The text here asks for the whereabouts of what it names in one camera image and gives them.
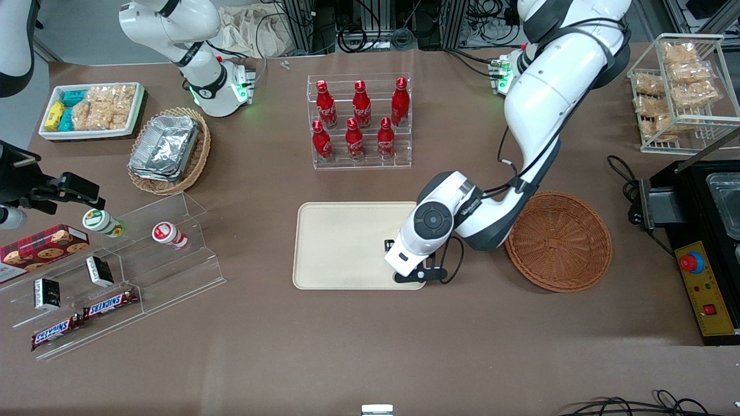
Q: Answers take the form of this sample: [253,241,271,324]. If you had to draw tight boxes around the packaged fried snack bag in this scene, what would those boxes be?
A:
[671,80,721,110]
[667,62,714,84]
[639,114,695,142]
[634,73,666,96]
[661,43,698,65]
[635,95,672,117]

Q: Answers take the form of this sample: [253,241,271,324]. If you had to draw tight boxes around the light oval wicker basket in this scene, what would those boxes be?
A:
[127,106,212,196]

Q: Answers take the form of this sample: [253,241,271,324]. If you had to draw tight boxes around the red cola bottle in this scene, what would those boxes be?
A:
[391,76,411,127]
[377,117,397,161]
[352,80,372,129]
[312,119,334,164]
[345,117,366,162]
[316,80,338,129]

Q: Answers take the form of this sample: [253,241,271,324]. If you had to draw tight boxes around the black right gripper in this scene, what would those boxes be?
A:
[0,141,106,212]

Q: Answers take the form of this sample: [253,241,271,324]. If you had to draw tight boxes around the red lid yogurt cup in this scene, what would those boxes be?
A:
[151,221,190,251]

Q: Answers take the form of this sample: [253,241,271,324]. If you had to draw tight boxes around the aluminium frame rack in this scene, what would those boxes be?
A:
[280,0,337,56]

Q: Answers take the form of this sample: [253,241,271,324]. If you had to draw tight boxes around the yellow control panel box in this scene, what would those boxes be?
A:
[675,241,739,338]

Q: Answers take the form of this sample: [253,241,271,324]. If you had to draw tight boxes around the clear bag of rice crackers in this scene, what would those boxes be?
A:
[72,84,136,131]

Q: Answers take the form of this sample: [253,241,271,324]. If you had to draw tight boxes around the brown round wicker basket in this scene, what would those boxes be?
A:
[505,191,613,294]

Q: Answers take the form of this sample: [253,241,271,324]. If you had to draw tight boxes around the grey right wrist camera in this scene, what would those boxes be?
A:
[0,206,27,231]

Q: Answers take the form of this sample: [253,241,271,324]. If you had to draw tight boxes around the clear acrylic bottle rack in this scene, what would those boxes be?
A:
[306,73,413,170]

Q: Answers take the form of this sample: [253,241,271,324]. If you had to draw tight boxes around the red plaid cookie box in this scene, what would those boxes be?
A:
[0,224,91,284]

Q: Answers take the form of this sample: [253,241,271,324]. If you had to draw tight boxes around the black countertop appliance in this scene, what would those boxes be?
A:
[628,158,740,347]

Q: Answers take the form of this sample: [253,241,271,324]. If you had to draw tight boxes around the coiled black background cables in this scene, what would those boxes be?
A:
[338,0,418,51]

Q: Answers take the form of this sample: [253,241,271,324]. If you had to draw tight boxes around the beige cloth bag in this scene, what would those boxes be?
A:
[219,5,291,59]

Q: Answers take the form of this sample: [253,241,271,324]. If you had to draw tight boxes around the beige rectangular tray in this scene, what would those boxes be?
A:
[293,201,428,291]

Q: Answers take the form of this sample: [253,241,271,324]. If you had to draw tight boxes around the black looped table cable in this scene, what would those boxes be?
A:
[606,154,645,200]

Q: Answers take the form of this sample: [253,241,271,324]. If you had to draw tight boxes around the stack of foil trays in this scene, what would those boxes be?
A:
[128,114,201,183]

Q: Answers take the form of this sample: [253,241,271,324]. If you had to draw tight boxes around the white wire rack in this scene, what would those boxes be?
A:
[628,33,740,155]

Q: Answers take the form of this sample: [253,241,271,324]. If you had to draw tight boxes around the white rectangular snack bin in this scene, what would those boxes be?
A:
[38,81,146,142]

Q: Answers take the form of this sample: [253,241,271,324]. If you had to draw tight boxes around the clear acrylic stepped display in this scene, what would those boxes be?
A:
[0,192,227,362]

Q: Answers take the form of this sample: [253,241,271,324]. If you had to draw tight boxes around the yellow small carton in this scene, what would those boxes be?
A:
[45,101,68,131]

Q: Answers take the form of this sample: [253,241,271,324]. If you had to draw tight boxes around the Snickers chocolate bar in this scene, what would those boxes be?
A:
[31,316,82,352]
[82,287,140,321]

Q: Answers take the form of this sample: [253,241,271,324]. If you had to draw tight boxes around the small black white box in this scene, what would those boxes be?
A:
[33,277,62,312]
[85,255,115,288]

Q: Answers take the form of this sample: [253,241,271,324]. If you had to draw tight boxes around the green lid yogurt cup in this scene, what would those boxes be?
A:
[82,208,126,239]

